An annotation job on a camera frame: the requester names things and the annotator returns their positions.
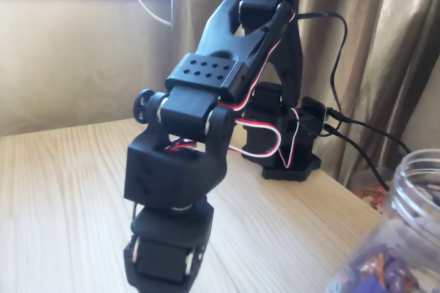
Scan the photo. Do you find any clear plastic jar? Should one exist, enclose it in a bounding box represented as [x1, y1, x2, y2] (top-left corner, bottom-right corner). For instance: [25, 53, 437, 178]
[324, 148, 440, 293]

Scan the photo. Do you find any thin black motor cable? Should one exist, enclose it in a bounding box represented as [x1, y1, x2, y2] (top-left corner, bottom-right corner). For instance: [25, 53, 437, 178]
[295, 12, 347, 113]

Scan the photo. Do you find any orange patterned rug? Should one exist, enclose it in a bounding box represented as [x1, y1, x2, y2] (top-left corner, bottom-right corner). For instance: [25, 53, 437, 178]
[352, 182, 391, 215]

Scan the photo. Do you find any red white servo wire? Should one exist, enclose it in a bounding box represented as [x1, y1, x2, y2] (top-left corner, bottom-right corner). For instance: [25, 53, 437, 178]
[219, 7, 296, 162]
[280, 109, 298, 170]

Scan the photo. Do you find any black power cable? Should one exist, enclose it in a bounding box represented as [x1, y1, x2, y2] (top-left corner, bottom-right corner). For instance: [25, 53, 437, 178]
[326, 107, 413, 155]

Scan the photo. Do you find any purple orange wrapped candy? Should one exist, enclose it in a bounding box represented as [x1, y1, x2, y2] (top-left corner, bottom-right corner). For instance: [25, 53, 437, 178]
[353, 274, 388, 293]
[357, 244, 403, 273]

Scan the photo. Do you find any black USB cable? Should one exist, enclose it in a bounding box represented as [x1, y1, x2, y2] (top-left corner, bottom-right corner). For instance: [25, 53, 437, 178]
[322, 124, 390, 191]

